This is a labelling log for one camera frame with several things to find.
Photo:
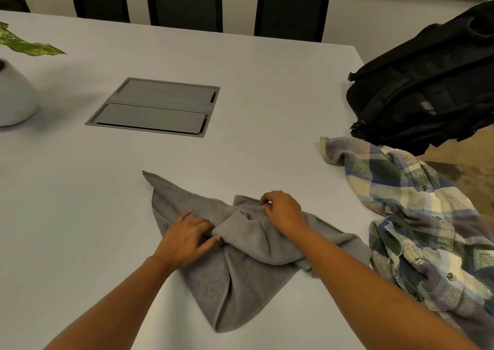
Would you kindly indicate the person's right hand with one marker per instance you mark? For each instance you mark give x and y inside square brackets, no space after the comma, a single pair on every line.
[285,212]

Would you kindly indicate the person's left hand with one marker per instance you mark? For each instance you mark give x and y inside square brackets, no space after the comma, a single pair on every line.
[181,241]

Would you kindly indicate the grey towel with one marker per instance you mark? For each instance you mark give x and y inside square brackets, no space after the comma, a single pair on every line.
[239,276]

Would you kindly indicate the plaid flannel shirt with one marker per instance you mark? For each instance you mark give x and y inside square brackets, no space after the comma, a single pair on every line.
[424,207]

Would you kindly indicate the black backpack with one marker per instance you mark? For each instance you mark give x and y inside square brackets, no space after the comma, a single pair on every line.
[424,91]

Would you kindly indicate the person's left forearm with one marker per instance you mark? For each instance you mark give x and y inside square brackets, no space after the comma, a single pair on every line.
[115,307]

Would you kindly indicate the person's right forearm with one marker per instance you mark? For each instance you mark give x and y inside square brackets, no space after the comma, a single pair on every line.
[366,292]

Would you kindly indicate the white round plant pot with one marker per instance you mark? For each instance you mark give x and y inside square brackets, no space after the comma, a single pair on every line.
[15,98]

